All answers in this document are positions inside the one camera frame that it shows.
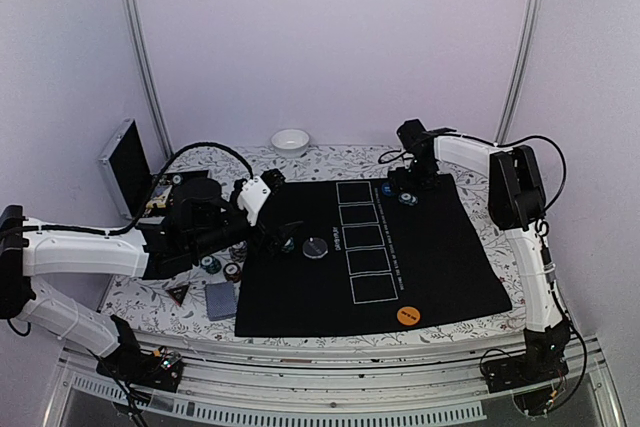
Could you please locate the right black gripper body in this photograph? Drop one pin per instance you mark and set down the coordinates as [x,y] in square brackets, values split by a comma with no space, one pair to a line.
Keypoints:
[421,174]

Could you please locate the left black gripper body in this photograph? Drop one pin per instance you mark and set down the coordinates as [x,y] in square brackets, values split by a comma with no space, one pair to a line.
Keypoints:
[209,239]

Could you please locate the blue small blind button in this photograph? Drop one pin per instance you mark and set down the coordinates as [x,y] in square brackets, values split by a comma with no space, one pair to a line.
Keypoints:
[387,190]

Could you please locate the green poker chip stack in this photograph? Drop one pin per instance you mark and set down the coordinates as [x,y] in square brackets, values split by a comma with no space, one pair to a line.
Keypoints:
[210,264]

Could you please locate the clear dealer button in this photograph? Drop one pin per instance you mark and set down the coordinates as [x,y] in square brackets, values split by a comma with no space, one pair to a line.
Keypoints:
[315,248]

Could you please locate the orange big blind button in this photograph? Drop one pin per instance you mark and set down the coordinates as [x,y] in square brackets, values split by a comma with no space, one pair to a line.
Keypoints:
[408,315]

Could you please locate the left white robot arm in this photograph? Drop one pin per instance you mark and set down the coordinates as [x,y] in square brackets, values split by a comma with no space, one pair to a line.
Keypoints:
[30,248]

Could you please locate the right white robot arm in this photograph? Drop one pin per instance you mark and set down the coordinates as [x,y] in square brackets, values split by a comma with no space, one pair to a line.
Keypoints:
[517,205]

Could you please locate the red poker chip stack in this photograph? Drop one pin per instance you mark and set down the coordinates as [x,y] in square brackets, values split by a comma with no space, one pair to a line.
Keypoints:
[232,272]

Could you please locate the black triangular marker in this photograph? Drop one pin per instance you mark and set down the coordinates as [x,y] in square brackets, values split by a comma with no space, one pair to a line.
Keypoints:
[178,293]

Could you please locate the blue card deck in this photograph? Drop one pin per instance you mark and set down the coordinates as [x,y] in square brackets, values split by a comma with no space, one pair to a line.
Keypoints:
[221,301]

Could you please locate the silver poker chip case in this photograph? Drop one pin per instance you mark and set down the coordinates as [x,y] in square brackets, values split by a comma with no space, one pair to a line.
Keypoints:
[128,178]

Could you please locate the black poker mat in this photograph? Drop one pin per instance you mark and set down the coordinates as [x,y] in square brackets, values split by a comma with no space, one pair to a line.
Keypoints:
[383,255]

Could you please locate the white ceramic bowl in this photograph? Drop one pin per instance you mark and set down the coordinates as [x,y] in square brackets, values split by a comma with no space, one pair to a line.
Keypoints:
[290,143]

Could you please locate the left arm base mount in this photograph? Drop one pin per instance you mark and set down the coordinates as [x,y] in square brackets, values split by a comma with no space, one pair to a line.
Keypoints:
[160,370]

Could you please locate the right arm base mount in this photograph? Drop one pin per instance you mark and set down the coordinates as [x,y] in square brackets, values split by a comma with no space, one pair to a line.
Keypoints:
[504,371]

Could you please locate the right aluminium frame post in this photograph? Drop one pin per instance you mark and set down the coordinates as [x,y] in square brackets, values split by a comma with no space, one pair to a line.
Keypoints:
[530,17]

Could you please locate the aluminium frame post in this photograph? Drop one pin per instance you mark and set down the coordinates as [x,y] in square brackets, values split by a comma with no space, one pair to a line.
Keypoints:
[530,17]
[134,23]

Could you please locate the left aluminium frame post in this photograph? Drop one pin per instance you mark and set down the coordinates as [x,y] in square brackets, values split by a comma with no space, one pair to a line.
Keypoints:
[134,23]

